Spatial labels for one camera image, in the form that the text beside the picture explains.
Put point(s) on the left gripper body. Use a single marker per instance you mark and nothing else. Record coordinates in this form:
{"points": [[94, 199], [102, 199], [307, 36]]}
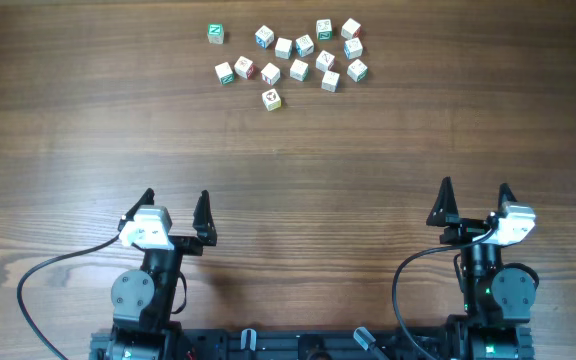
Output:
{"points": [[186, 248]]}

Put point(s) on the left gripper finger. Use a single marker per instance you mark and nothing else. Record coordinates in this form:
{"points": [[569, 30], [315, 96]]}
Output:
{"points": [[146, 199], [203, 222]]}

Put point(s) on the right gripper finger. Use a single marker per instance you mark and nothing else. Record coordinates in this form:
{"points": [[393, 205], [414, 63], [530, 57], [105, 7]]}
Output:
{"points": [[444, 211], [505, 197]]}

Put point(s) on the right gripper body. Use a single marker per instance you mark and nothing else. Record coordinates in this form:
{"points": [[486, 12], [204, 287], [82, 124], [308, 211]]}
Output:
{"points": [[462, 234]]}

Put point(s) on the wooden block red U side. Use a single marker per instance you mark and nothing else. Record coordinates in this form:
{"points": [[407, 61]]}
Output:
{"points": [[270, 74]]}

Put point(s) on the wooden block blue H side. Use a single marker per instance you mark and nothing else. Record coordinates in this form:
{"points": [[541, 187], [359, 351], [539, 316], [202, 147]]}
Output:
{"points": [[330, 81]]}

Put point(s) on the wooden block red pattern top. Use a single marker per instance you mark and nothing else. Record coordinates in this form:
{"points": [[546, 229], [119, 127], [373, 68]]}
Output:
{"points": [[325, 61]]}

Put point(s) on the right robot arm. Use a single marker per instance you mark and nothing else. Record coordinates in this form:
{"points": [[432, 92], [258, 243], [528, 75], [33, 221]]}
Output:
{"points": [[497, 297]]}

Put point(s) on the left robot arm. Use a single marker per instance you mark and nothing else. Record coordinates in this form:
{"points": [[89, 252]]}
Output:
{"points": [[143, 298]]}

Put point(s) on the wooden block yellow side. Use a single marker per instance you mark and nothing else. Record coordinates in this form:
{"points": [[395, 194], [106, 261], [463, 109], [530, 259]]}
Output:
{"points": [[271, 99]]}

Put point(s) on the wooden block green side left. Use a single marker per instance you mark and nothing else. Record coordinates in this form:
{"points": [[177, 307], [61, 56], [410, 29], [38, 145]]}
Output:
{"points": [[224, 73]]}

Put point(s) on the wooden block shell top red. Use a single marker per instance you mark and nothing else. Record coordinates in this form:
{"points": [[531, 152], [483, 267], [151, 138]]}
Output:
{"points": [[244, 67]]}

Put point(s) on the wooden block green side right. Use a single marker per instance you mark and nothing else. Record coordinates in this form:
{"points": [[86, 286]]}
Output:
{"points": [[357, 70]]}

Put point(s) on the wooden block M top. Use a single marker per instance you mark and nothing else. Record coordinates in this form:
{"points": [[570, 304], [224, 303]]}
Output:
{"points": [[299, 70]]}

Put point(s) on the wooden block green Z top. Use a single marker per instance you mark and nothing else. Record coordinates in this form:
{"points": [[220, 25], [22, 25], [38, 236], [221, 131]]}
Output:
{"points": [[216, 33]]}

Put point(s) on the wooden block blue P side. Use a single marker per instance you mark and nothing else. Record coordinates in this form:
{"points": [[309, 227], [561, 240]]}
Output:
{"points": [[353, 48]]}

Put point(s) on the plain white wooden block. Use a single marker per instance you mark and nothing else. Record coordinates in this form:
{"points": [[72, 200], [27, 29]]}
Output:
{"points": [[283, 48]]}

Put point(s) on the wooden block blue X side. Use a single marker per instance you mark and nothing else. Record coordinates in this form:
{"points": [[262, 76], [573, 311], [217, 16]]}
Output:
{"points": [[304, 45]]}

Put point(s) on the wooden block green Z side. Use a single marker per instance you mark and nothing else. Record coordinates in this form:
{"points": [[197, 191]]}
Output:
{"points": [[324, 29]]}

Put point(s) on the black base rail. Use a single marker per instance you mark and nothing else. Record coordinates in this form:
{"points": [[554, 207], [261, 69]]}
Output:
{"points": [[252, 344]]}

